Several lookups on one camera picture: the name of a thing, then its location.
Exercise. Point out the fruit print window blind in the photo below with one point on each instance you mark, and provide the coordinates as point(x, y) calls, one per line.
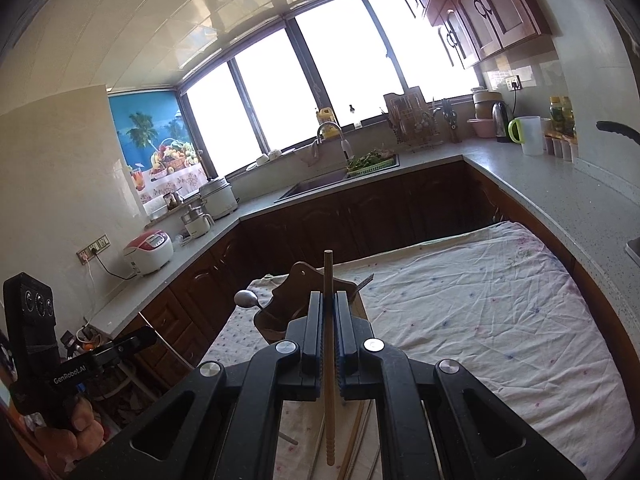
point(145, 130)

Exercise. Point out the dish drying rack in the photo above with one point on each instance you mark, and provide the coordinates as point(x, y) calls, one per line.
point(412, 125)

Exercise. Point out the green vegetable basket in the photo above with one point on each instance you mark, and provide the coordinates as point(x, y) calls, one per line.
point(367, 162)

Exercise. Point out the metal chopstick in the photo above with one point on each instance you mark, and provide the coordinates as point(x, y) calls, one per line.
point(289, 439)

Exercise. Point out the metal faucet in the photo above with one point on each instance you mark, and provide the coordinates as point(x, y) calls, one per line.
point(345, 147)

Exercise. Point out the metal spoon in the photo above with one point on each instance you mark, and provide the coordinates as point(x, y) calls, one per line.
point(245, 298)

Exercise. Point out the wooden utensil holder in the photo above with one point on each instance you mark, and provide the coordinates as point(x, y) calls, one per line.
point(295, 285)

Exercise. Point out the kitchen sink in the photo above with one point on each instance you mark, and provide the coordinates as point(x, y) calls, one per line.
point(310, 185)

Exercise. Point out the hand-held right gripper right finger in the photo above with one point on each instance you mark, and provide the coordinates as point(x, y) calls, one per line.
point(345, 350)

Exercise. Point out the grooved light wooden chopstick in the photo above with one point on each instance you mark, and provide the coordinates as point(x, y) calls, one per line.
point(328, 270)

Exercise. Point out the wall outlet with plug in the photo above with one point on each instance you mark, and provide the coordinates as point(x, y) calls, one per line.
point(514, 82)

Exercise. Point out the long wall outlet strip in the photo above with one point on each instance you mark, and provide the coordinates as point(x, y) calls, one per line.
point(93, 249)

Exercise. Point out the person's left hand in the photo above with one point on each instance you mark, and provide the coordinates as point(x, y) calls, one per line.
point(75, 440)

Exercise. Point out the small white kitchen appliance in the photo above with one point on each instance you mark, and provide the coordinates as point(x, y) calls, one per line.
point(196, 225)

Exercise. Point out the wooden base cabinets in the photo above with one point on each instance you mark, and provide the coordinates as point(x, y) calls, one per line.
point(350, 210)

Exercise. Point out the floral white tablecloth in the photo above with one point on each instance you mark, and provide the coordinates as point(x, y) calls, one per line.
point(475, 310)

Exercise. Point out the white red rice cooker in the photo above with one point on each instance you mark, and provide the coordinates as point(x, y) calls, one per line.
point(150, 252)

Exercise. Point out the beige lidded pot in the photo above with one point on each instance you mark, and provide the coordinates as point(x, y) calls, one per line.
point(486, 106)

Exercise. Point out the steel electric kettle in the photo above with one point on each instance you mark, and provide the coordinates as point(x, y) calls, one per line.
point(501, 122)

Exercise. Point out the plain light wooden chopstick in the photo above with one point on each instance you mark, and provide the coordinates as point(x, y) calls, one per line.
point(357, 435)

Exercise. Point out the cluttered storage rack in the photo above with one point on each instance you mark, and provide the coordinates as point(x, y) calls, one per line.
point(135, 385)

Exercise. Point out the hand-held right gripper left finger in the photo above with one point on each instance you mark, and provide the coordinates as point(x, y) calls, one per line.
point(316, 350)

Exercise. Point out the spice jar rack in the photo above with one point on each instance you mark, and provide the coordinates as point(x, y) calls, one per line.
point(560, 147)

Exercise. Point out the dark metal utensil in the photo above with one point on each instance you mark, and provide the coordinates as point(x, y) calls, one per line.
point(367, 281)

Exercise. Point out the large kitchen window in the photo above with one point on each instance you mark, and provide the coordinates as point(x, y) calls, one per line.
point(325, 85)

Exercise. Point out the wooden upper cabinets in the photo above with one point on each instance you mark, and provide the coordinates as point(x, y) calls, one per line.
point(490, 5)

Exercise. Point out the yellow oil bottle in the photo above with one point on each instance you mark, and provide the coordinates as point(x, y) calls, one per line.
point(568, 115)
point(555, 115)

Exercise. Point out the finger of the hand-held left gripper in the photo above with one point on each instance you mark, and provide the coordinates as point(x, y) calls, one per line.
point(135, 340)

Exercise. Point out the large white steamer pot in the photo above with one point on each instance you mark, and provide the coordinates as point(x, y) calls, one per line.
point(220, 200)

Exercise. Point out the pink bowl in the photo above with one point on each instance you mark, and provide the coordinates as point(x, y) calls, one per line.
point(480, 128)

